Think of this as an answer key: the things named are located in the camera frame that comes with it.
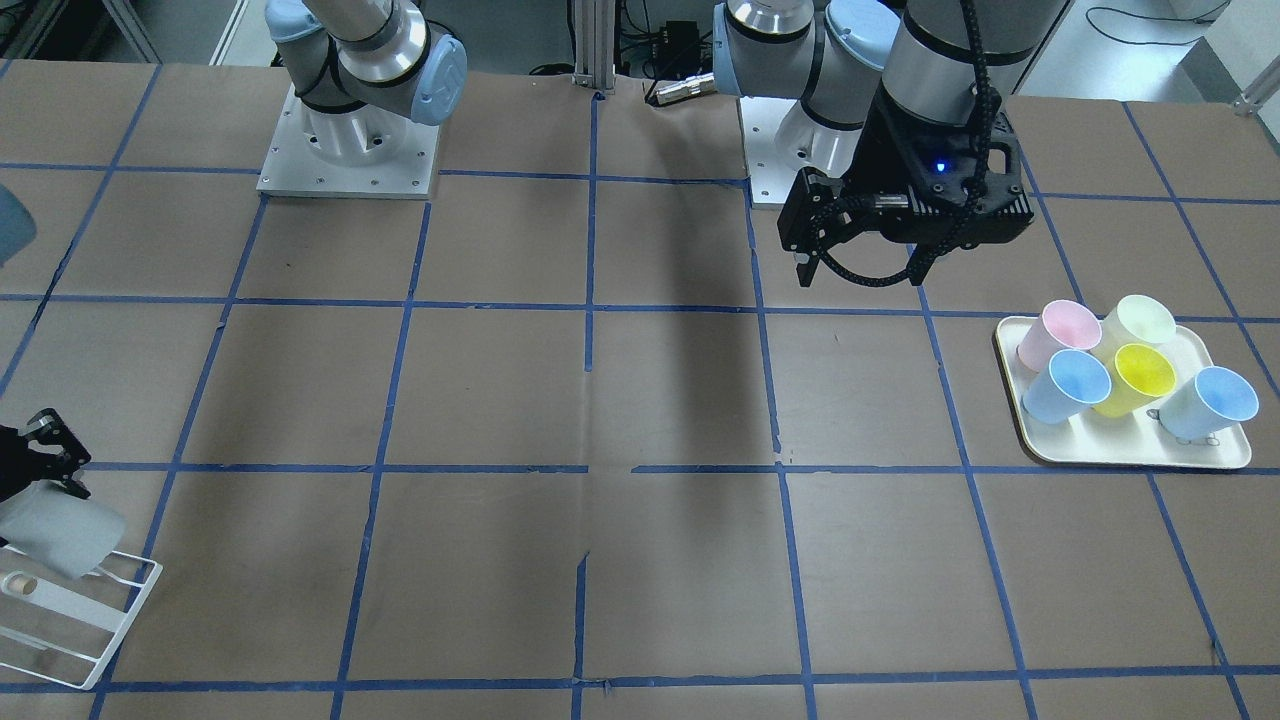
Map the light blue cup front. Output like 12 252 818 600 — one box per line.
1158 366 1260 441

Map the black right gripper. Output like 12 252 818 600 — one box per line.
1 407 91 502

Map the white wire cup rack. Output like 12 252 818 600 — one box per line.
1 547 164 691

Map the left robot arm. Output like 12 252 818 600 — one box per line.
712 1 1066 288

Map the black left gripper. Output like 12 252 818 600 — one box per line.
778 92 1036 288

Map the aluminium frame post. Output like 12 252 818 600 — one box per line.
570 0 618 95

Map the pale grey plastic cup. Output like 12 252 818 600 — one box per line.
1 480 125 579

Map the yellow plastic cup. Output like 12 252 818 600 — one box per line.
1093 345 1178 418

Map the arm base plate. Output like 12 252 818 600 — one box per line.
739 97 861 209
256 87 439 201

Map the cream plastic tray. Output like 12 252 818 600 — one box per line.
993 315 1253 471

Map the blue plastic cup on tray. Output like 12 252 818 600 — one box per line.
1020 348 1112 425

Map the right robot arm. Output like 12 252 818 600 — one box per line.
259 1 468 199

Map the pale green plastic cup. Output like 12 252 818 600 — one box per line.
1091 293 1178 363

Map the pink plastic cup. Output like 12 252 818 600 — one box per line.
1016 299 1103 372

